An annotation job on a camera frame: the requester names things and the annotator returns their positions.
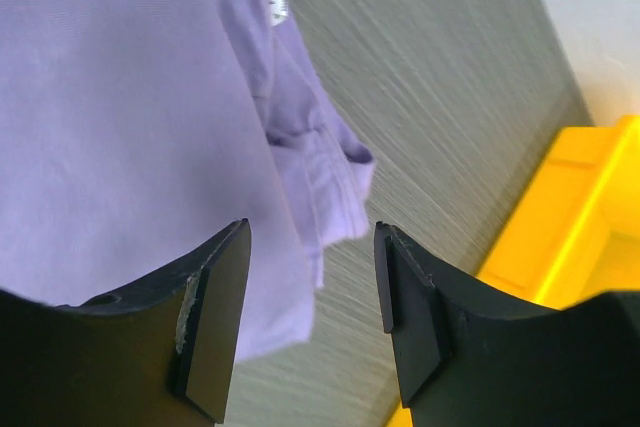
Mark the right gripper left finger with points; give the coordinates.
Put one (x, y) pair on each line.
(158, 351)

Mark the yellow plastic tray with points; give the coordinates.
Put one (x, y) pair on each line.
(575, 232)

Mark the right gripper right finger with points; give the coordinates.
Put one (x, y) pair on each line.
(468, 354)

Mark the purple t shirt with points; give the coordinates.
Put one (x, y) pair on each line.
(134, 130)

